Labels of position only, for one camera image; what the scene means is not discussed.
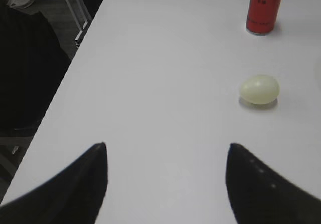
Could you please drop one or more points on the red cola can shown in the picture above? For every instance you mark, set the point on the red cola can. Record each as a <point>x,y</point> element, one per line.
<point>262,16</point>

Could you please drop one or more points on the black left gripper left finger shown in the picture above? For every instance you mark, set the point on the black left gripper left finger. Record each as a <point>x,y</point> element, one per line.
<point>75,195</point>

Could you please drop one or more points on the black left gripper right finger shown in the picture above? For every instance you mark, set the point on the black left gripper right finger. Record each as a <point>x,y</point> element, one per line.
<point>258,194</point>

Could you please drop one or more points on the pale white egg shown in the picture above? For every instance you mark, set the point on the pale white egg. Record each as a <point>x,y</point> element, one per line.
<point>259,90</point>

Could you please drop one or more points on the white shoe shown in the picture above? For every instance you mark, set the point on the white shoe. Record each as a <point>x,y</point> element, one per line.
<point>19,4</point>

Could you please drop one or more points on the white metal frame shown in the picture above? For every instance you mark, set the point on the white metal frame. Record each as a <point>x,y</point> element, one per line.
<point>81,17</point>

